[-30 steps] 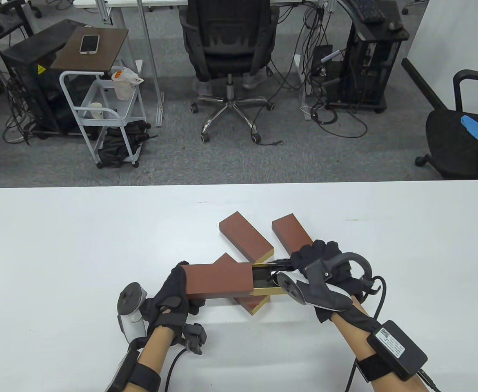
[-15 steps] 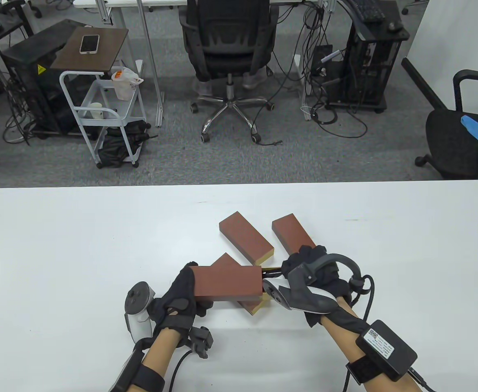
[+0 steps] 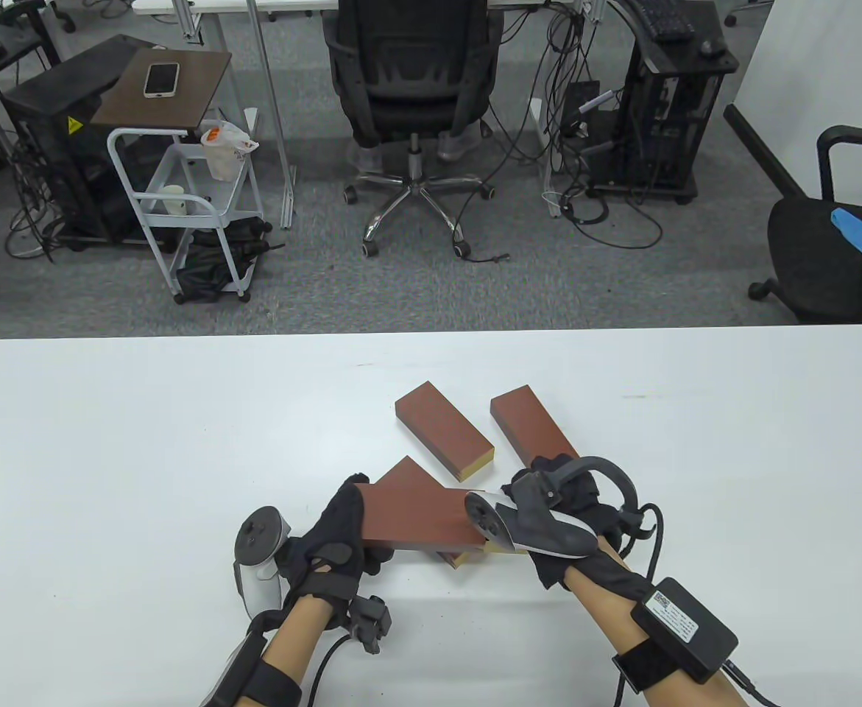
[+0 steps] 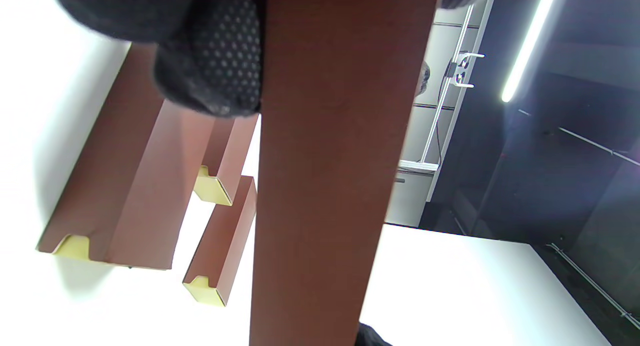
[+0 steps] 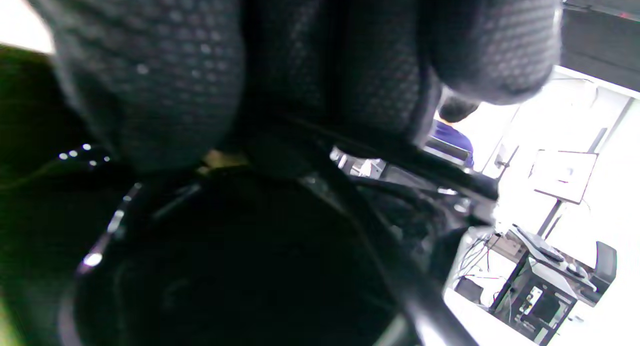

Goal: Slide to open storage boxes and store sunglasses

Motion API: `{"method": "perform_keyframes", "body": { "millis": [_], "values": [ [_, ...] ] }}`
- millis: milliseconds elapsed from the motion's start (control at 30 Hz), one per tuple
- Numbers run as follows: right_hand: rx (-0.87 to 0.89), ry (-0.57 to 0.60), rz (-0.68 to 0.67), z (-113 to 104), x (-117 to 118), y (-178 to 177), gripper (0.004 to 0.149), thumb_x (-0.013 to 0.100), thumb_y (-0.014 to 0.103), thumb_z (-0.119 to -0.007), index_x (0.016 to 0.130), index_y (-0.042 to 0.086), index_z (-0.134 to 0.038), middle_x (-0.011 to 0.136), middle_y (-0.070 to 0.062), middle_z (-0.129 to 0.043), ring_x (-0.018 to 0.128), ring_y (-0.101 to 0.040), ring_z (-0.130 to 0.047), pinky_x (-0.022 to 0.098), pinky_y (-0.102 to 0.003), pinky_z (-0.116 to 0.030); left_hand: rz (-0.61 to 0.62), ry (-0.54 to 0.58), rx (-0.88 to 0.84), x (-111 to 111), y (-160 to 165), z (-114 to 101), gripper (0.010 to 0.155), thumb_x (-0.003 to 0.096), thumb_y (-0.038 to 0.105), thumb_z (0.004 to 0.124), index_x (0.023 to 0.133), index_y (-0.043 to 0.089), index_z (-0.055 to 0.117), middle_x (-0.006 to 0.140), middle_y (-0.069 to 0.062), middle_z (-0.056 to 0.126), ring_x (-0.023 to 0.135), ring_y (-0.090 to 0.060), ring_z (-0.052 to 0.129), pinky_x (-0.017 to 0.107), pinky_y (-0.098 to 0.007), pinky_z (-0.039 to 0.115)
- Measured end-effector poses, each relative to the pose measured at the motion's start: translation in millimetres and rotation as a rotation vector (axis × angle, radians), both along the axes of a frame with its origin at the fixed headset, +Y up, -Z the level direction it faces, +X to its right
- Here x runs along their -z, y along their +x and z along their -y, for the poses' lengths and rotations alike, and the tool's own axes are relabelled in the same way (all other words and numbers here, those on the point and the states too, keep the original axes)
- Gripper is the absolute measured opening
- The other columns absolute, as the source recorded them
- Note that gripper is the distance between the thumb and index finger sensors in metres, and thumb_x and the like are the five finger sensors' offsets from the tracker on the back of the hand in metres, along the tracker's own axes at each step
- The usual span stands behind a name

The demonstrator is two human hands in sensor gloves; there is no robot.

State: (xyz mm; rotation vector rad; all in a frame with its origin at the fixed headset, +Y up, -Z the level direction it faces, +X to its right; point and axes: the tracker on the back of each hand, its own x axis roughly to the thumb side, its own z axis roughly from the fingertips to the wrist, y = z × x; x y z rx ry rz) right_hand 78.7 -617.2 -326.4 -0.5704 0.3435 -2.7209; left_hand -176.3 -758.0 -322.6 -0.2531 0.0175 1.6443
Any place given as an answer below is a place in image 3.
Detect person's right hand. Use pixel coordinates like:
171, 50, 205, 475
501, 455, 656, 605

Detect person's left hand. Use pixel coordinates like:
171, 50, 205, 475
276, 473, 395, 601

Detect brown storage box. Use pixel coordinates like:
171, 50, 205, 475
359, 482, 512, 555
395, 381, 495, 485
373, 455, 489, 569
490, 384, 582, 472

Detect person's right forearm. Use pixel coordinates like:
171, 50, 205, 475
567, 538, 748, 707

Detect person's left forearm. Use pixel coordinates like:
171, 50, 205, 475
261, 595, 328, 675

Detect grey hand controller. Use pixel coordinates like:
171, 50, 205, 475
464, 457, 641, 559
233, 506, 292, 618

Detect black wrist battery box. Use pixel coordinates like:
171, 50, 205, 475
199, 633, 269, 707
631, 578, 739, 682

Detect black bag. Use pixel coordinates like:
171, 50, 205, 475
177, 217, 284, 303

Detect black fabric armchair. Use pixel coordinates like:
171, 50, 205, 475
747, 125, 862, 340

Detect black computer tower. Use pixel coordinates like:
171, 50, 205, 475
589, 33, 739, 205

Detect white desk leg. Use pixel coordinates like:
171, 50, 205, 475
529, 99, 562, 219

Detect black power box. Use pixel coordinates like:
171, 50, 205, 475
563, 80, 601, 126

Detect white rolling cart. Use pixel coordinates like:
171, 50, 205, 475
107, 122, 266, 304

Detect white plastic bag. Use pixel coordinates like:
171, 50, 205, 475
200, 120, 260, 181

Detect black mesh office chair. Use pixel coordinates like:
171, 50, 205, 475
324, 0, 511, 260

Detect brown wooden board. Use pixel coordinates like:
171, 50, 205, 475
91, 49, 233, 135

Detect black computer case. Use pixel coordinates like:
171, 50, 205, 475
0, 35, 163, 247

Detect black keyboard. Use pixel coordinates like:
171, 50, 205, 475
626, 0, 696, 41

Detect white board panel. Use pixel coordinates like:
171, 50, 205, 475
724, 0, 862, 203

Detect white smartphone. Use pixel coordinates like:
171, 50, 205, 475
143, 63, 180, 99

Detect white desk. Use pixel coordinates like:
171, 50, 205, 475
133, 0, 339, 15

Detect black desk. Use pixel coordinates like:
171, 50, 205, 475
0, 11, 60, 88

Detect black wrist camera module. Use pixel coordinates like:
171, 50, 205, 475
346, 595, 391, 655

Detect black glove cable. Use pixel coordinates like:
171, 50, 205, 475
607, 503, 777, 707
305, 633, 350, 707

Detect black wrist strap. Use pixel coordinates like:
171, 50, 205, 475
243, 659, 303, 707
611, 641, 685, 693

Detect bundle of black cables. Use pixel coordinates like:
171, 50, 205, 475
449, 0, 665, 264

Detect aluminium frame post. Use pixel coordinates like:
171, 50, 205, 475
243, 0, 299, 231
173, 0, 205, 45

